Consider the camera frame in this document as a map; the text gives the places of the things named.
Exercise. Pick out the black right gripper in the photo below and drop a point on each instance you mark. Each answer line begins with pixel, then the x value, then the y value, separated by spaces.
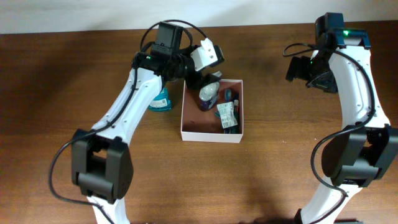
pixel 298 68

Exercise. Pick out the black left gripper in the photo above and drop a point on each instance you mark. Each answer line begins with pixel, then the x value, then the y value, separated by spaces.
pixel 199 78

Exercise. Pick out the clear pump soap bottle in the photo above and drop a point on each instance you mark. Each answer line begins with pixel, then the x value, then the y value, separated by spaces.
pixel 208 95

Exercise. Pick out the teal mouthwash bottle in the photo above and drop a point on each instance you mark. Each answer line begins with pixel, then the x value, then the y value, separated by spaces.
pixel 161 102

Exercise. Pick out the green white packet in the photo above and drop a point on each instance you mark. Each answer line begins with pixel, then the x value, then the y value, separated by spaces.
pixel 227 117

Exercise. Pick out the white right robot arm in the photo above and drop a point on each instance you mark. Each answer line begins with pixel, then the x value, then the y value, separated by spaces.
pixel 346 161

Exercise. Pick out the white cardboard box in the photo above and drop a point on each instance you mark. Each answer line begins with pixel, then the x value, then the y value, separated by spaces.
pixel 205 126

